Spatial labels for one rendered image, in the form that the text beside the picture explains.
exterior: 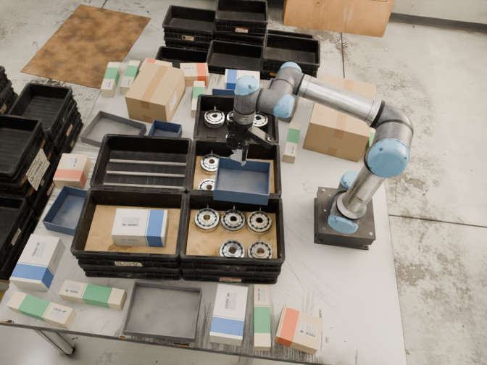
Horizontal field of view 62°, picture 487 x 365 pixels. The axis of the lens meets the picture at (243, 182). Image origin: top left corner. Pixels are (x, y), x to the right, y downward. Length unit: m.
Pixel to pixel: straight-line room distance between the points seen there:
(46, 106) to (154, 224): 1.58
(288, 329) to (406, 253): 1.42
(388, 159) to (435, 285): 1.65
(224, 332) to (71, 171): 1.03
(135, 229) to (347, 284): 0.91
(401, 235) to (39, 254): 2.17
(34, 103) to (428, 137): 2.94
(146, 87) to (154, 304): 1.12
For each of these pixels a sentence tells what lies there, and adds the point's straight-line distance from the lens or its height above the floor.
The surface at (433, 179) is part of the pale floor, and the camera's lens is 3.34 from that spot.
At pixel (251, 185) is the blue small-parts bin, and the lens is 1.54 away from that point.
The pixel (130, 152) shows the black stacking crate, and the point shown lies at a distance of 1.99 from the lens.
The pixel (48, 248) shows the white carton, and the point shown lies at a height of 0.79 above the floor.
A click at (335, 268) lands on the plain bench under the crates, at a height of 0.70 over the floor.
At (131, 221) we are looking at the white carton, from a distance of 1.66.
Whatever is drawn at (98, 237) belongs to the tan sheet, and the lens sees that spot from 1.76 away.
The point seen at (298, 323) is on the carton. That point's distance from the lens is 1.65.
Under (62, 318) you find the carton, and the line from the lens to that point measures 1.73.
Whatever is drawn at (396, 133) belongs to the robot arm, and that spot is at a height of 1.44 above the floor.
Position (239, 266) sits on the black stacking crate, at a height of 0.86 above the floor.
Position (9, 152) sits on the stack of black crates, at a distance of 2.65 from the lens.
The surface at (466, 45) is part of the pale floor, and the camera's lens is 4.85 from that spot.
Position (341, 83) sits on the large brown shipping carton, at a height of 0.90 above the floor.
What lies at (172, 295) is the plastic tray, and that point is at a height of 0.70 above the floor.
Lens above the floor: 2.32
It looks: 54 degrees down
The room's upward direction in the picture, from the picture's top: 7 degrees clockwise
